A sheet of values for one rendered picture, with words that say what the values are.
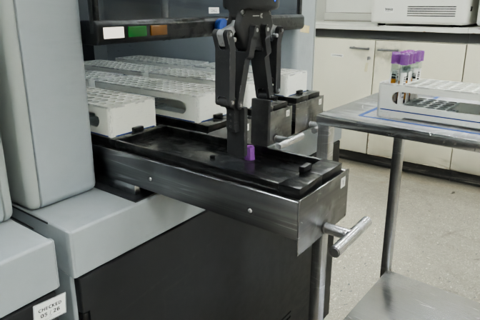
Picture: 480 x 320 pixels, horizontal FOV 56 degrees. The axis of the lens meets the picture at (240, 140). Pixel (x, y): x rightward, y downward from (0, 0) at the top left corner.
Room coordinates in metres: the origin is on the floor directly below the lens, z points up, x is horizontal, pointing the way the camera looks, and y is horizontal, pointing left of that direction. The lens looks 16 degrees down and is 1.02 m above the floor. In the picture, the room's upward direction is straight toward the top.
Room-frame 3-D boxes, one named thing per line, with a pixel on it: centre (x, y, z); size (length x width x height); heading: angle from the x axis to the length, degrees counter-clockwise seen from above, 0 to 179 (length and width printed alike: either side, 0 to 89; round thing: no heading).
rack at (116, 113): (0.82, 0.29, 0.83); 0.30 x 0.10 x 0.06; 53
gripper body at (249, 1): (0.63, -0.01, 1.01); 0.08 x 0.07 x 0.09; 143
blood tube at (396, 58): (0.83, -0.28, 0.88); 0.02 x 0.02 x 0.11
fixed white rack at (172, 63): (1.35, 0.23, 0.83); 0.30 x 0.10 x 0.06; 53
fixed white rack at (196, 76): (1.04, 0.07, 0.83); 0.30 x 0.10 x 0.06; 53
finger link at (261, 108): (0.65, -0.03, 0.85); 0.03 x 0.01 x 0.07; 53
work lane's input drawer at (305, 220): (0.72, 0.15, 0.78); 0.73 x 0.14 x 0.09; 53
